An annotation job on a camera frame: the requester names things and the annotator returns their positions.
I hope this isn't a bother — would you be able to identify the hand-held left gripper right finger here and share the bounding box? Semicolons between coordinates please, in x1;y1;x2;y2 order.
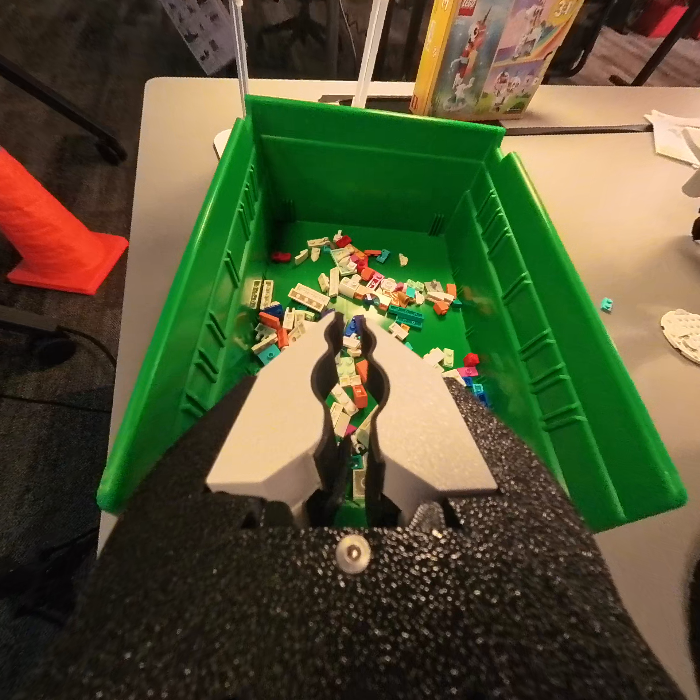
358;314;498;528

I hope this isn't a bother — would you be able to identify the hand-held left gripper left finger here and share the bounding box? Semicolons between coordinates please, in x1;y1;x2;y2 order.
205;311;346;528

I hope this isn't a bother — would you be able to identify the pile of mixed lego bricks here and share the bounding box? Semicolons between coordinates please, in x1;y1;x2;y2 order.
252;230;493;501

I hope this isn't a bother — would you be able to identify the green plastic bin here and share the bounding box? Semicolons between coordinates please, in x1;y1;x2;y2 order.
96;94;689;532

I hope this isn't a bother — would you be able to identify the white round lego plate assembly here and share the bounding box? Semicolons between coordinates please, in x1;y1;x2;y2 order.
660;309;700;364

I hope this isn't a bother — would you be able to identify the yellow lego set box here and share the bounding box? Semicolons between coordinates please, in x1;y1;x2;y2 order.
411;0;585;122

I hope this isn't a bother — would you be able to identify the black chair base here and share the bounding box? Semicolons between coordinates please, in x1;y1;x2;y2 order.
0;55;128;165
0;303;77;362

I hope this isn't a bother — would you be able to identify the orange traffic cone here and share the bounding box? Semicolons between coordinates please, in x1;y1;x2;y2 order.
0;145;130;296

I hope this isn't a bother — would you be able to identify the white book stand wooden board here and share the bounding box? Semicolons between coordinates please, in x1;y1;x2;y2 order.
210;0;416;160

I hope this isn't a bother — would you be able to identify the stack of white papers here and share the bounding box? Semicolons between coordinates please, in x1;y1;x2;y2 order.
644;109;700;167

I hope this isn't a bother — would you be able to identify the printed parts sheet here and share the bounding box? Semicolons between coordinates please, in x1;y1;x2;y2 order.
161;0;236;74

